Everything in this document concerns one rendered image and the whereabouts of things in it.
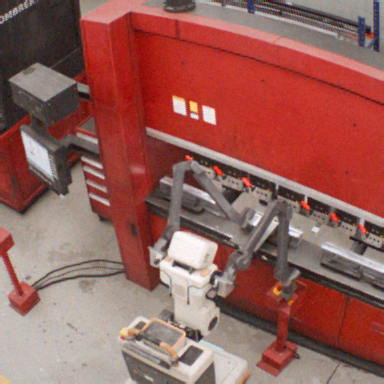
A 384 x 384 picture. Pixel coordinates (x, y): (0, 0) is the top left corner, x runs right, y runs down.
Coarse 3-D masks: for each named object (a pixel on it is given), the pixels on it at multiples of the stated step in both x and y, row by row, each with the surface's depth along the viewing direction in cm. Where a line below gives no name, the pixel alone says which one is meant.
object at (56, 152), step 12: (36, 132) 397; (48, 144) 386; (60, 144) 389; (48, 156) 390; (60, 156) 386; (36, 168) 417; (60, 168) 391; (48, 180) 410; (60, 180) 395; (72, 180) 407; (60, 192) 404
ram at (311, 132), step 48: (144, 48) 380; (192, 48) 357; (144, 96) 406; (192, 96) 381; (240, 96) 359; (288, 96) 337; (336, 96) 316; (240, 144) 382; (288, 144) 359; (336, 144) 336; (336, 192) 356
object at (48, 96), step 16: (16, 80) 385; (32, 80) 381; (48, 80) 378; (64, 80) 375; (16, 96) 392; (32, 96) 372; (48, 96) 363; (64, 96) 369; (32, 112) 383; (48, 112) 366; (64, 112) 375
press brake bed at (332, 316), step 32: (160, 224) 458; (224, 256) 436; (256, 256) 416; (256, 288) 436; (320, 288) 396; (256, 320) 468; (288, 320) 439; (320, 320) 415; (352, 320) 395; (320, 352) 439; (352, 352) 422
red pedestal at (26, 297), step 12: (0, 228) 450; (0, 240) 441; (12, 240) 450; (0, 252) 442; (12, 276) 472; (24, 288) 495; (12, 300) 488; (24, 300) 485; (36, 300) 498; (24, 312) 488
